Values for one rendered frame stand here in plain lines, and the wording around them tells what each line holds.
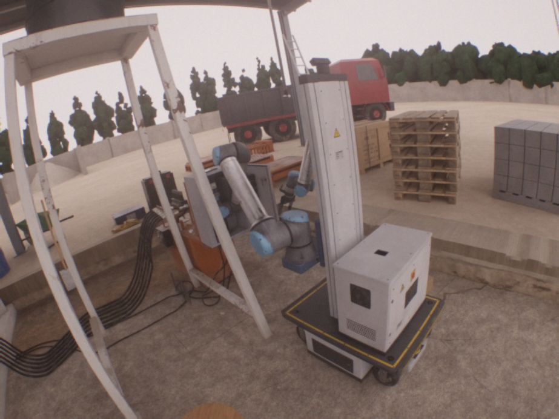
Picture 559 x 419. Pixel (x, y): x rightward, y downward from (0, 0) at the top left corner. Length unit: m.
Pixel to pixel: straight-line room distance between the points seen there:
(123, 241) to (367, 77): 10.15
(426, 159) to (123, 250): 4.27
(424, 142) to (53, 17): 3.54
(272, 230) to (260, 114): 9.22
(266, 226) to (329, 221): 0.34
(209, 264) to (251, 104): 8.17
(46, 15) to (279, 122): 9.44
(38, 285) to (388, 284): 4.35
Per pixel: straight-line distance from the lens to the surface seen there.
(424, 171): 3.47
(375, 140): 5.12
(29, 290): 4.70
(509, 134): 3.66
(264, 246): 1.46
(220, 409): 1.74
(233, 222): 2.67
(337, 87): 1.59
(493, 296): 2.73
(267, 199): 2.23
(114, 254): 4.53
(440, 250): 2.83
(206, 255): 2.98
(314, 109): 1.42
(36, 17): 2.25
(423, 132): 3.39
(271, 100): 10.62
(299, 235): 1.56
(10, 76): 1.95
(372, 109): 11.86
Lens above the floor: 1.64
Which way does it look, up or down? 20 degrees down
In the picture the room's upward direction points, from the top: 10 degrees counter-clockwise
